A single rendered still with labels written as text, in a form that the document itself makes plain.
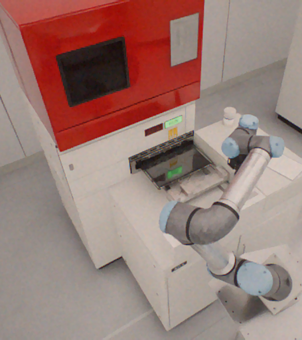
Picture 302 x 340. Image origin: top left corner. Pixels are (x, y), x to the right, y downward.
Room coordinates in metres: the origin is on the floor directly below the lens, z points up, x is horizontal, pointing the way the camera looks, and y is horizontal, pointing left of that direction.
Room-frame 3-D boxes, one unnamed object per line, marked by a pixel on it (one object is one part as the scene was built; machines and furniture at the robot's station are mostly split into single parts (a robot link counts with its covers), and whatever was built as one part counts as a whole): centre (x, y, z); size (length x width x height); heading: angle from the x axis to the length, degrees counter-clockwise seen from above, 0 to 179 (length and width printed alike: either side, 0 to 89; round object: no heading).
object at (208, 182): (1.27, -0.23, 0.87); 0.36 x 0.08 x 0.03; 118
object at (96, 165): (1.47, 0.11, 1.02); 0.82 x 0.03 x 0.40; 118
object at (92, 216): (1.77, 0.27, 0.41); 0.82 x 0.71 x 0.82; 118
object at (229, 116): (1.71, -0.48, 1.01); 0.07 x 0.07 x 0.10
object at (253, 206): (1.01, -0.28, 0.89); 0.55 x 0.09 x 0.14; 118
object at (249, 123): (1.07, -0.38, 1.41); 0.09 x 0.08 x 0.11; 139
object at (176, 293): (1.30, -0.29, 0.41); 0.97 x 0.64 x 0.82; 118
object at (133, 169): (1.54, -0.06, 0.89); 0.44 x 0.02 x 0.10; 118
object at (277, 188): (1.45, -0.55, 0.89); 0.62 x 0.35 x 0.14; 28
